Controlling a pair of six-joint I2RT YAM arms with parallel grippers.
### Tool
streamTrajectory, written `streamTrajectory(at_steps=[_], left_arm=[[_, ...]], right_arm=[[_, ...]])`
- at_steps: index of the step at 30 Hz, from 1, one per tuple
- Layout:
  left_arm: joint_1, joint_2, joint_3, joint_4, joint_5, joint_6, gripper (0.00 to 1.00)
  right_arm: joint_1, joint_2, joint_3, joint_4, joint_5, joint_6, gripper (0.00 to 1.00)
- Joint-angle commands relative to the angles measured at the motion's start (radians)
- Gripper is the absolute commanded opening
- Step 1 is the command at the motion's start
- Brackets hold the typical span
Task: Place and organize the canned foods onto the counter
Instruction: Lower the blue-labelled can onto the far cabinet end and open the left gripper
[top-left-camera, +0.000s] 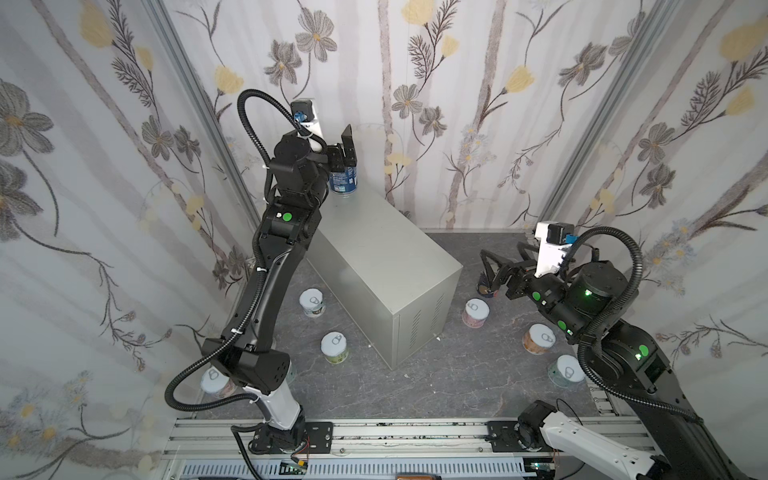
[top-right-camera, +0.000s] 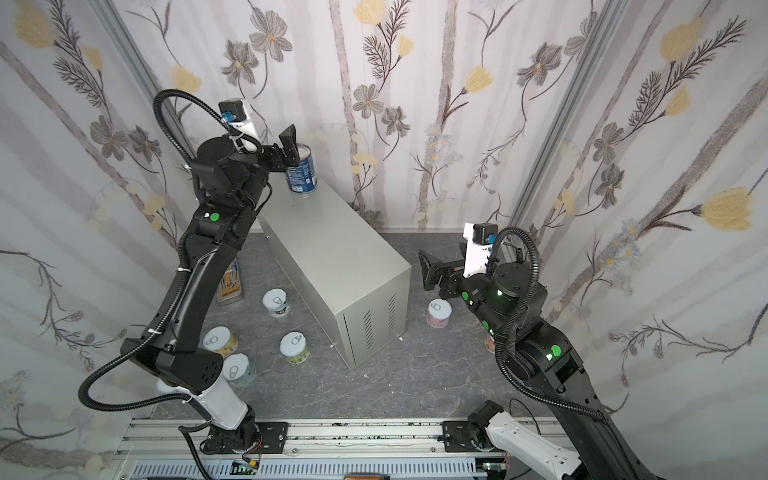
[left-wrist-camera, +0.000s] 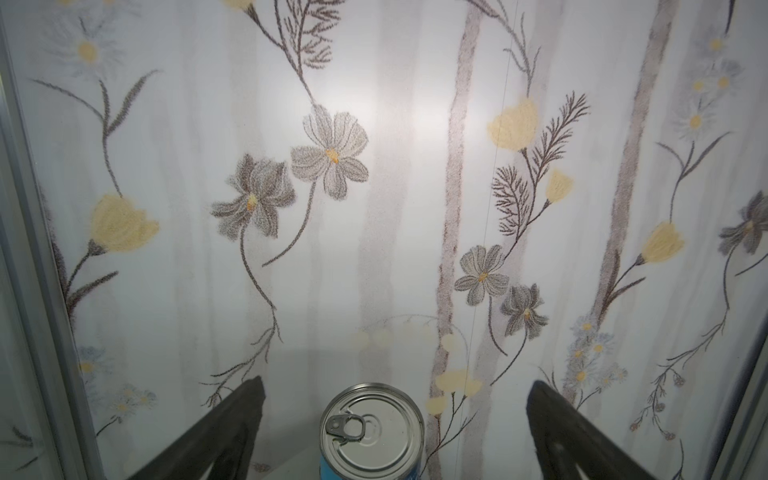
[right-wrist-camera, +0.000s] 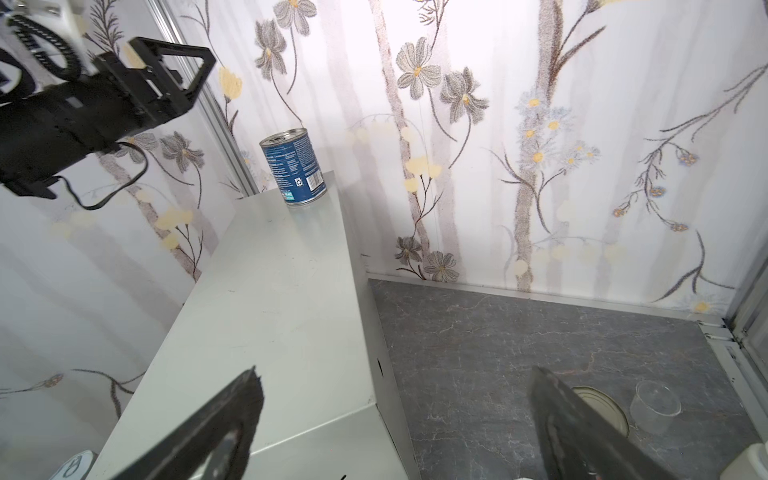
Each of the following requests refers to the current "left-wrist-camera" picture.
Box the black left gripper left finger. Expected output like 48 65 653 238
132 377 266 480

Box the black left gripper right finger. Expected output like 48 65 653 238
526 380 653 480

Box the blue label tall can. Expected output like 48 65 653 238
319 383 425 480

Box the grey metal cabinet counter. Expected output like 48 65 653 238
264 446 321 480

